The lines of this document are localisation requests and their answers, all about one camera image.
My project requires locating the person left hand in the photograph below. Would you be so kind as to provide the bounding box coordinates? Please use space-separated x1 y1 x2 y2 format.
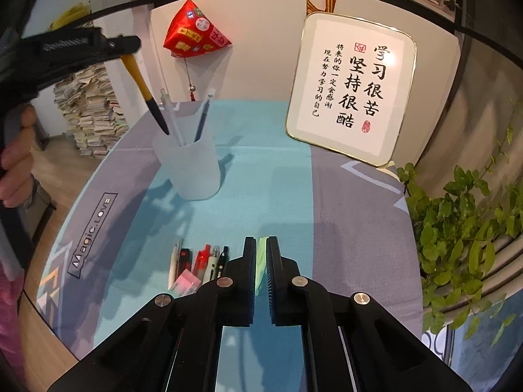
1 104 36 208

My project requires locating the stack of old books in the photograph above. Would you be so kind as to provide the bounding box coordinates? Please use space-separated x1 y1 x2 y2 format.
53 63 128 158

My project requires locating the white pen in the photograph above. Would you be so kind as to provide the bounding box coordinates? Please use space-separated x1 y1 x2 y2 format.
168 238 183 289

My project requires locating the green potted plant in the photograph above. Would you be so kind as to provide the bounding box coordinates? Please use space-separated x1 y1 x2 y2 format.
398 125 522 343

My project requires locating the blue grey desk mat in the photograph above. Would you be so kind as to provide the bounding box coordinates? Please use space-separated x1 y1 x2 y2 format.
35 98 424 392

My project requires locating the clear transparent gel pen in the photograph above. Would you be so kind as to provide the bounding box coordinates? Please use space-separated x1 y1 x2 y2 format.
160 89 185 147

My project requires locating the red black pen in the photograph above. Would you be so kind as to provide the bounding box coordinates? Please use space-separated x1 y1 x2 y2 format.
176 248 192 278

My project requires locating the frosted translucent pen cup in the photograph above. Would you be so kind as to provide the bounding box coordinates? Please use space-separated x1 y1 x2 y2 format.
152 131 221 201

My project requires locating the red fabric zongzi ornament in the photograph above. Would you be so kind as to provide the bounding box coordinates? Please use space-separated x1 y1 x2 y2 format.
162 0 233 102

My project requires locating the pink green eraser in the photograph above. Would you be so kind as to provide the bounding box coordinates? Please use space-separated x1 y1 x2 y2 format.
169 269 201 297

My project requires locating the dark blue pen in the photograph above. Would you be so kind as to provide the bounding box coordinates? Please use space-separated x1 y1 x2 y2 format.
194 89 216 142

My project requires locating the pale green grey pen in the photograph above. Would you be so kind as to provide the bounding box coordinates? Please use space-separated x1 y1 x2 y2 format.
202 245 220 284

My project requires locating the framed calligraphy sign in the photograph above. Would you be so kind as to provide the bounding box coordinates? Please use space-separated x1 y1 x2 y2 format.
285 12 417 166

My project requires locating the yellow black pen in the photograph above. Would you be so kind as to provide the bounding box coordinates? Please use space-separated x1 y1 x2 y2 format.
121 54 169 136

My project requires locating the light green pen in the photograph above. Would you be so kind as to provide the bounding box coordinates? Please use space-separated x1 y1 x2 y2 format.
255 236 268 296

